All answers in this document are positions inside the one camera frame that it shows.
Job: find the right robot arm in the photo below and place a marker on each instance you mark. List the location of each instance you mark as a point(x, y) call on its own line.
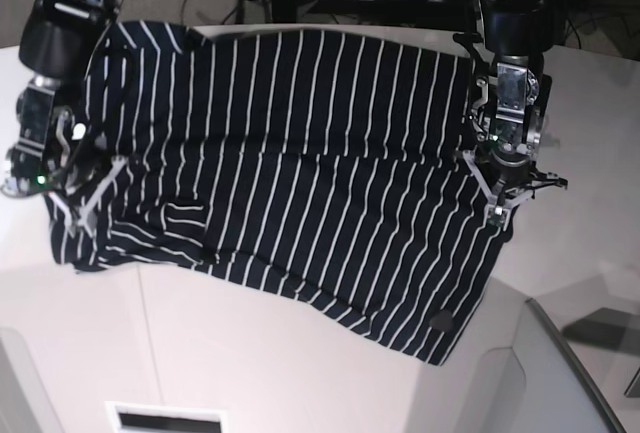
point(58, 44)

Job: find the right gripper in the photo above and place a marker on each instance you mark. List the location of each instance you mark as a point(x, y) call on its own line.
point(68, 158)

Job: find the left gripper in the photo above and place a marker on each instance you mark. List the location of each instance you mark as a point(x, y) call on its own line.
point(507, 118)

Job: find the navy white striped t-shirt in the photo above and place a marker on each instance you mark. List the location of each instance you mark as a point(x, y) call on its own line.
point(311, 164)

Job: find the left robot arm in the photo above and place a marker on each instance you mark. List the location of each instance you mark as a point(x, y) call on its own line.
point(509, 32)

